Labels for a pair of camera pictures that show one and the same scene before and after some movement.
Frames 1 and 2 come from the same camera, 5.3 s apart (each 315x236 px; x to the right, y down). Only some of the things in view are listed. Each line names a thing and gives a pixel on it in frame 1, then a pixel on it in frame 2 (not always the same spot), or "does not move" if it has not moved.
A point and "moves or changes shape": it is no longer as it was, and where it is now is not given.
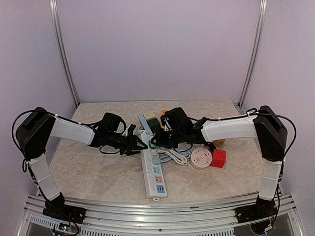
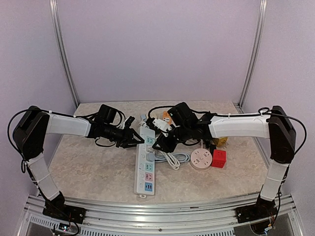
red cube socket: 219,159 does not move
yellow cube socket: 219,142 does not move
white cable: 181,159 moves or changes shape
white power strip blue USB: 154,183 → 144,170
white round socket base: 201,158 does not move
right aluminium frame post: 254,51 does not move
